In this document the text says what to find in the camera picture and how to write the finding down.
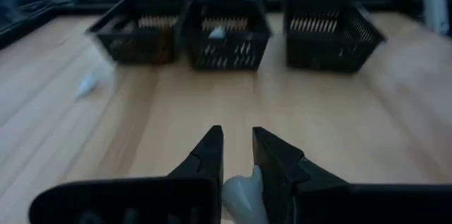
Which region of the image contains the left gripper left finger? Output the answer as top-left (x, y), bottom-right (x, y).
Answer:
top-left (167, 124), bottom-right (225, 224)

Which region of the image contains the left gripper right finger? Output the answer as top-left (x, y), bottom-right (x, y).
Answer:
top-left (252, 126), bottom-right (351, 224)

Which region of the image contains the small white ghost figure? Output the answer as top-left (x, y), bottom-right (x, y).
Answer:
top-left (74, 63), bottom-right (117, 101)
top-left (221, 165), bottom-right (270, 224)
top-left (208, 25), bottom-right (227, 40)

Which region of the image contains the black slotted plastic basket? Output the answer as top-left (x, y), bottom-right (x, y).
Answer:
top-left (282, 0), bottom-right (386, 73)
top-left (84, 0), bottom-right (194, 65)
top-left (182, 0), bottom-right (273, 72)

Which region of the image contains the white vertical panel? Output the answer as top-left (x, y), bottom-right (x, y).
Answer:
top-left (420, 0), bottom-right (451, 37)

